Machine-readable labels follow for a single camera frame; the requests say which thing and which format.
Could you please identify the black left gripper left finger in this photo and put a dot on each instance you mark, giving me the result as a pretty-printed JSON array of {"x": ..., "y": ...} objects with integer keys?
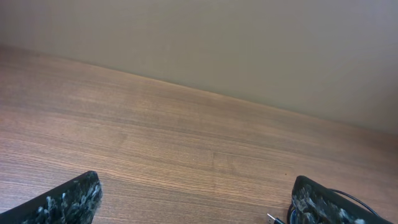
[{"x": 74, "y": 202}]

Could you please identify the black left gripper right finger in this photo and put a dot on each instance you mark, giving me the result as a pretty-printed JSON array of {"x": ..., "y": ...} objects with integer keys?
[{"x": 313, "y": 203}]

